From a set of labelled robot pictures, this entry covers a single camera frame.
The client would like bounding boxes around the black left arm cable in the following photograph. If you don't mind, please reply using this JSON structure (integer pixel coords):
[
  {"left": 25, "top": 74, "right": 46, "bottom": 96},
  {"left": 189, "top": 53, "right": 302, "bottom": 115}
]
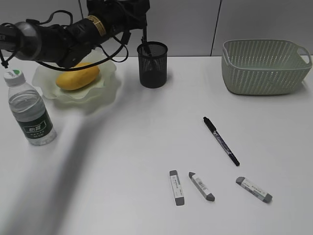
[{"left": 36, "top": 29, "right": 132, "bottom": 73}]

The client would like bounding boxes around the clear water bottle green label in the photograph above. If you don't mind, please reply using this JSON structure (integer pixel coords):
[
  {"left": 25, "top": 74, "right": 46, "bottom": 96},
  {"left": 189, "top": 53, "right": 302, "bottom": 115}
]
[{"left": 3, "top": 69, "right": 57, "bottom": 146}]

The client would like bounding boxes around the light green plastic basket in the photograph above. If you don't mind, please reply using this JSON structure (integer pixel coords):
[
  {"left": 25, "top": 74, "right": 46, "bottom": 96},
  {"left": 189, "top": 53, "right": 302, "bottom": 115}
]
[{"left": 221, "top": 39, "right": 313, "bottom": 96}]

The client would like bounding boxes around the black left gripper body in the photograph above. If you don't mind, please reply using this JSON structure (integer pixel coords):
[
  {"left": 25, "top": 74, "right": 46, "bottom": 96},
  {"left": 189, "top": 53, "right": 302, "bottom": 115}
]
[{"left": 87, "top": 0, "right": 150, "bottom": 37}]

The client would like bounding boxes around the yellow mango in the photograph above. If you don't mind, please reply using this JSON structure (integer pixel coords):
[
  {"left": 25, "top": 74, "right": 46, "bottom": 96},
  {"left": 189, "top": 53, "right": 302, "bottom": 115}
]
[{"left": 55, "top": 66, "right": 100, "bottom": 91}]

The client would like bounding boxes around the black mesh pen holder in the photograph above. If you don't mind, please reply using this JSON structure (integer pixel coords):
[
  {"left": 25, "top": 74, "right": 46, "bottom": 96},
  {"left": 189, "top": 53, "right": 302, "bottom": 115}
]
[{"left": 137, "top": 41, "right": 168, "bottom": 89}]

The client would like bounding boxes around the white grey eraser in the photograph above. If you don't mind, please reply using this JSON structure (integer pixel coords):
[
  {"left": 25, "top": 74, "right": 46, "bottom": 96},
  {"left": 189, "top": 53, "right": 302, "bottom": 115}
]
[
  {"left": 188, "top": 172, "right": 215, "bottom": 202},
  {"left": 236, "top": 177, "right": 272, "bottom": 203},
  {"left": 169, "top": 170, "right": 185, "bottom": 206}
]

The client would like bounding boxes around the translucent green wavy plate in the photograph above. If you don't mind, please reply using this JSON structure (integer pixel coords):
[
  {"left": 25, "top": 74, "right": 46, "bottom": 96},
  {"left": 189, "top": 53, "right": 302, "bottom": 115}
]
[{"left": 32, "top": 60, "right": 116, "bottom": 103}]

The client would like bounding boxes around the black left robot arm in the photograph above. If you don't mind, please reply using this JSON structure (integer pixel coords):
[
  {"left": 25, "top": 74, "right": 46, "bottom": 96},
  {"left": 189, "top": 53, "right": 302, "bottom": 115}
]
[{"left": 0, "top": 0, "right": 150, "bottom": 71}]

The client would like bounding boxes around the black marker pen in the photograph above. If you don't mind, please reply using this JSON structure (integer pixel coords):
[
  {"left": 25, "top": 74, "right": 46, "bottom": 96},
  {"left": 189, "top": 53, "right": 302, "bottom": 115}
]
[
  {"left": 141, "top": 27, "right": 152, "bottom": 57},
  {"left": 203, "top": 117, "right": 240, "bottom": 166}
]

